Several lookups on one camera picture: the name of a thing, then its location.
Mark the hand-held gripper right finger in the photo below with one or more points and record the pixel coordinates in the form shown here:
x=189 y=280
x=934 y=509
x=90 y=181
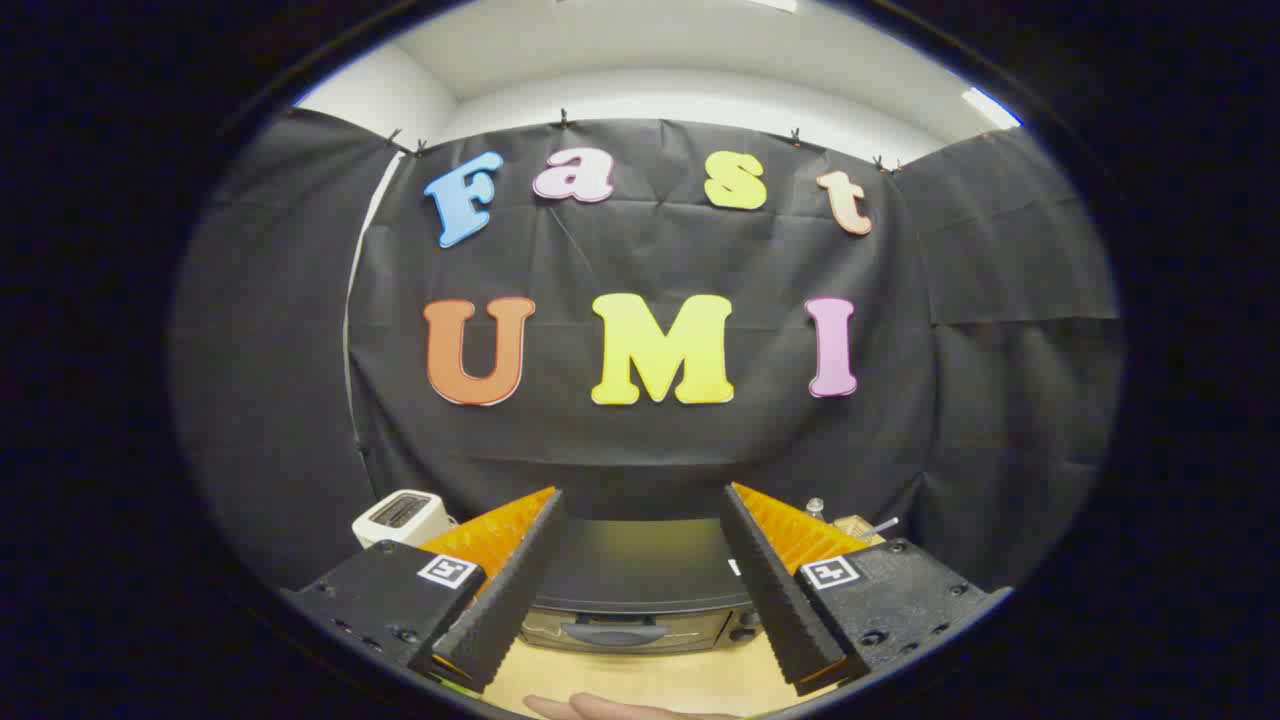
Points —
x=775 y=600

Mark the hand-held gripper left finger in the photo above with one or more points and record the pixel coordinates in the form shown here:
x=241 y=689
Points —
x=505 y=600

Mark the black toaster oven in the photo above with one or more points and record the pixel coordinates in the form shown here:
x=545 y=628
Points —
x=640 y=570

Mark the white pop-up toaster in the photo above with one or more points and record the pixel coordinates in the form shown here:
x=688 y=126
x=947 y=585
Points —
x=400 y=515

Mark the green drink bottle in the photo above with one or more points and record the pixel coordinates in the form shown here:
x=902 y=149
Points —
x=815 y=508

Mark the metal spoon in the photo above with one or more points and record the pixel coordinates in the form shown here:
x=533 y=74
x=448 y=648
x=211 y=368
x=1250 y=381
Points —
x=884 y=523

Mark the black backdrop cloth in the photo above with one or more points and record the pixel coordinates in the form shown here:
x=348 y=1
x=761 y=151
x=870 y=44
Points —
x=640 y=450

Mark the small ceiling light panel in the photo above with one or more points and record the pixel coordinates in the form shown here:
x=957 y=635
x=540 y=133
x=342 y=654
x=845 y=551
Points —
x=990 y=107

